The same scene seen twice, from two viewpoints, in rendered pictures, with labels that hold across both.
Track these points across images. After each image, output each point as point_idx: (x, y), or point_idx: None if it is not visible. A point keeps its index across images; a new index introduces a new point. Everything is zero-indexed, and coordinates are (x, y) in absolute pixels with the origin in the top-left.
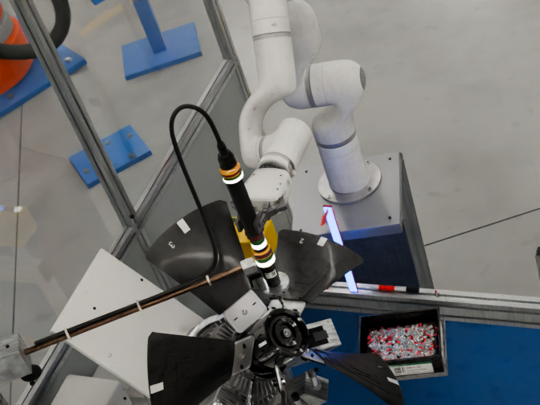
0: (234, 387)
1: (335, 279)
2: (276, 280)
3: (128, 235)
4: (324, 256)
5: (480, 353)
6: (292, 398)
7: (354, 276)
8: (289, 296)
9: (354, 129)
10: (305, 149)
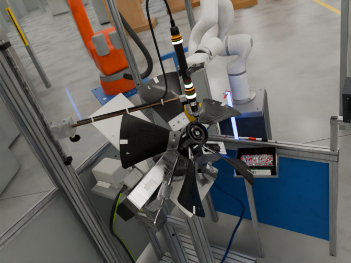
0: (168, 159)
1: (226, 118)
2: (196, 107)
3: (144, 110)
4: (222, 109)
5: (294, 176)
6: (197, 171)
7: None
8: (202, 122)
9: (245, 69)
10: (219, 50)
